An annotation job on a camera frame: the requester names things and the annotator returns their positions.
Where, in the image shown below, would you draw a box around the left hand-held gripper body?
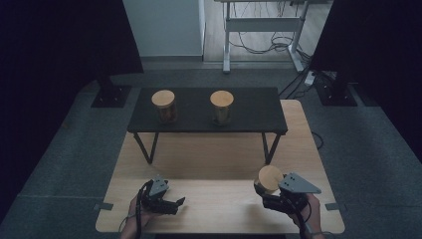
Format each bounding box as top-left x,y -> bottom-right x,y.
141,174 -> 179,215

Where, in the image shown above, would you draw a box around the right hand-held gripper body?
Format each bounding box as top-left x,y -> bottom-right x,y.
261,171 -> 322,214

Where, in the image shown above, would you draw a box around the black shelf with metal legs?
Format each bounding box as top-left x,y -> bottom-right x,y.
126,87 -> 289,165

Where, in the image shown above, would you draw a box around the person's right hand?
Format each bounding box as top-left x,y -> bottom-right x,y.
288,192 -> 323,234

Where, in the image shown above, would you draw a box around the person's left hand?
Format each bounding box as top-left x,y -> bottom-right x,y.
127,195 -> 157,231

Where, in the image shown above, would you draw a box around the black stand base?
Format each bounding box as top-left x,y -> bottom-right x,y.
91,74 -> 133,109
315,71 -> 358,108

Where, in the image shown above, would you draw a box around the white power strip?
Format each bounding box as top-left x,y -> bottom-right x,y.
304,70 -> 317,87

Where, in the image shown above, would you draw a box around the white cabinet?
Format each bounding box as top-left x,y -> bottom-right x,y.
122,0 -> 206,63

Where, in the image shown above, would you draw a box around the dark curtain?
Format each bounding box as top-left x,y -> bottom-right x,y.
310,0 -> 422,163
0,0 -> 144,222

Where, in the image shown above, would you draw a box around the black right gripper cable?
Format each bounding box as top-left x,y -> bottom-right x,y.
284,198 -> 336,239

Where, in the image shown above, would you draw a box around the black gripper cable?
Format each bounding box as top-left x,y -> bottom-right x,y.
284,198 -> 336,239
134,179 -> 154,239

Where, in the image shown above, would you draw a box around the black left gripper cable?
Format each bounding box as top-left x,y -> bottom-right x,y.
134,179 -> 154,239

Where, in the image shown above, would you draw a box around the black floor cable loop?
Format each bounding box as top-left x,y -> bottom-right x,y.
311,130 -> 324,150

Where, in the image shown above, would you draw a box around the black cables under desk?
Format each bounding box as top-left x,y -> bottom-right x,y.
228,1 -> 313,57

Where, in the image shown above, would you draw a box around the white desk frame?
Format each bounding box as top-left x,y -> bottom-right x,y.
213,0 -> 312,75

